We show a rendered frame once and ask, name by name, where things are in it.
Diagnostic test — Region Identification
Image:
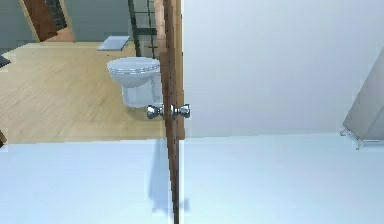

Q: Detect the black metal shelf rack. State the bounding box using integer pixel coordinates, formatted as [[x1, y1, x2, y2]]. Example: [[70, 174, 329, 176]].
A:
[[127, 0, 160, 60]]

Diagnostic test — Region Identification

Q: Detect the pale blue flat mat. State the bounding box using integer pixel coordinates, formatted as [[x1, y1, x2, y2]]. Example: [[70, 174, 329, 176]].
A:
[[96, 35, 131, 52]]

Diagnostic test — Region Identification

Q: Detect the brown wooden room door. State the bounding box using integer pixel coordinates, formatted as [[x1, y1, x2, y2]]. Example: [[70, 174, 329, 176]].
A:
[[153, 0, 186, 224]]

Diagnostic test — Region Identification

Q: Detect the white toilet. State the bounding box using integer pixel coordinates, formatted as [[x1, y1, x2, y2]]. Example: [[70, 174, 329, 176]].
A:
[[106, 56, 164, 109]]

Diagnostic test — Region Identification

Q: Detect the silver round door knob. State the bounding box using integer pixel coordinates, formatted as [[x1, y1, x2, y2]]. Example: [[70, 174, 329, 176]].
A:
[[146, 104, 166, 121], [171, 103, 192, 120]]

